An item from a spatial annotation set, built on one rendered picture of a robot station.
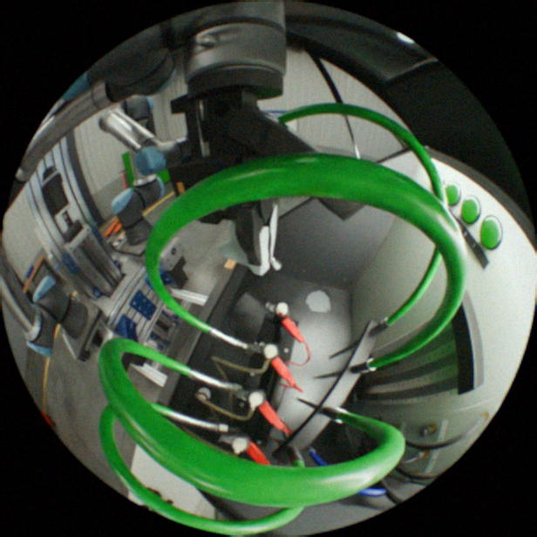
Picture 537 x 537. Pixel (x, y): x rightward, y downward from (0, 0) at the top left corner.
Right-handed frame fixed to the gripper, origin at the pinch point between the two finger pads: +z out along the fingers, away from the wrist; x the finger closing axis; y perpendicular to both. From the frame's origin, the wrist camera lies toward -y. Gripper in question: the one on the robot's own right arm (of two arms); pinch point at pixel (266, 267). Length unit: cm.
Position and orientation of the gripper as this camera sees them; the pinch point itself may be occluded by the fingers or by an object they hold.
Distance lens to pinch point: 20.8
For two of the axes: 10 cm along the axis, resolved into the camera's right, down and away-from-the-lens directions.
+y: -9.6, -2.0, 1.8
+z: 0.1, 6.6, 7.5
